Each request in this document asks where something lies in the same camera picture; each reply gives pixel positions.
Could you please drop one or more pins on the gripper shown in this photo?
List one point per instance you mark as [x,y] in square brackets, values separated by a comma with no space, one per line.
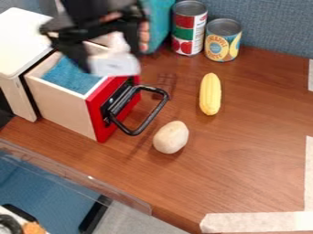
[87,32]

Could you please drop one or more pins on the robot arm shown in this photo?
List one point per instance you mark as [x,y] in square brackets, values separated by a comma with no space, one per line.
[87,7]

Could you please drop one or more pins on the drawer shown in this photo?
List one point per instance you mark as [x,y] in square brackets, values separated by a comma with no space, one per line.
[73,103]

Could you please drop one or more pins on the teal block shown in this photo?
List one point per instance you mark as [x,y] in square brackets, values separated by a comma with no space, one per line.
[159,24]

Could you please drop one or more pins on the blue cloth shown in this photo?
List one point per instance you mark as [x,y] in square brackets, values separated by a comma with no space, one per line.
[67,77]

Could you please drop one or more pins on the red tomato can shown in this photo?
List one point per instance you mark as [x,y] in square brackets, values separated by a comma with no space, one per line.
[189,27]

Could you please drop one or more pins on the yellow toy corn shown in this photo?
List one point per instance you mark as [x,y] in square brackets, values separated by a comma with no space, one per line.
[210,93]

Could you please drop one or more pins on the white toy potato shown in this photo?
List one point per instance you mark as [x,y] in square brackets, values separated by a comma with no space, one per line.
[170,137]

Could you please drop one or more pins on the yellow pineapple can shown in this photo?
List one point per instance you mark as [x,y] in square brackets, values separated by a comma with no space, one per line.
[222,41]

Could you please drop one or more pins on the cabinet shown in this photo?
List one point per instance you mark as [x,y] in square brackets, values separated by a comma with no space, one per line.
[20,45]

